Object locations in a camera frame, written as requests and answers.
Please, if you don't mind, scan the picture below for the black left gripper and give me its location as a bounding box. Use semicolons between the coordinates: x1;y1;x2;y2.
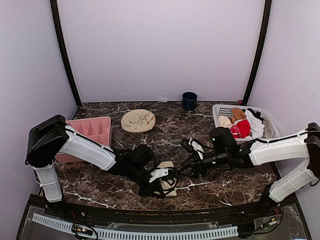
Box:
128;164;165;199

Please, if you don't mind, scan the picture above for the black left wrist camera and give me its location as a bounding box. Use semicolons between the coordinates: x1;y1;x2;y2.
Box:
132;144;156;167

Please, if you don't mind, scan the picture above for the grey slotted cable duct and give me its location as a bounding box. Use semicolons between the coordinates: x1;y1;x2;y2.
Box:
31;213;239;240

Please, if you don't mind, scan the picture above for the pink divided organizer box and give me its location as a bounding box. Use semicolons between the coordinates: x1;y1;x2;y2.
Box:
53;116;112;163

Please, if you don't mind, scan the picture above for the cream underwear with navy trim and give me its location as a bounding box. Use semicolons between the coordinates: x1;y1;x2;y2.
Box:
149;161;178;198

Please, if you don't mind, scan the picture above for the white plastic laundry basket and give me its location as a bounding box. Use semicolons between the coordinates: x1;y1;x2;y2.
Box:
212;104;281;144

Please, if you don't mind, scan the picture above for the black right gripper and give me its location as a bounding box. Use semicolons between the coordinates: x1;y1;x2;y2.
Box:
177;149;230;179

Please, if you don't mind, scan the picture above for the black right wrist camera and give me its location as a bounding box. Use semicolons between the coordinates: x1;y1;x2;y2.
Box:
208;127;238;153

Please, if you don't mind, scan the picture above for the bird pattern ceramic plate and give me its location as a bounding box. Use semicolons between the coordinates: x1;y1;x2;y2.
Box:
120;109;156;134

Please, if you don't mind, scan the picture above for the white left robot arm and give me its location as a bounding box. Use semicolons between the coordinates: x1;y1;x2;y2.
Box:
25;114;179;218

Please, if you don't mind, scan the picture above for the brown garment in basket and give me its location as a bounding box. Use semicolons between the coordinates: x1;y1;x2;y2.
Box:
230;107;247;124

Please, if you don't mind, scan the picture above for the dark blue mug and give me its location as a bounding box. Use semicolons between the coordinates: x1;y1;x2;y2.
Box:
182;92;198;112

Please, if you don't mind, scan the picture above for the red garment in basket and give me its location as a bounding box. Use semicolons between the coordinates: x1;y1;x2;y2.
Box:
230;119;252;139

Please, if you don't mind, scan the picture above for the white garment in basket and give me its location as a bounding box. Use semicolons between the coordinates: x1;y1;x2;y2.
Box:
244;109;265;139

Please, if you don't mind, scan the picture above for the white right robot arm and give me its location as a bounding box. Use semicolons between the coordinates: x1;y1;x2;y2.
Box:
178;122;320;217

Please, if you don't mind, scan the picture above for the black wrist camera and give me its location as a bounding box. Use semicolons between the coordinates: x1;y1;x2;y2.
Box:
132;144;156;167
208;127;238;153

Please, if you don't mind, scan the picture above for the beige garment in basket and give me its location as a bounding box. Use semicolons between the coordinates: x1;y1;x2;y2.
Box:
218;115;233;129

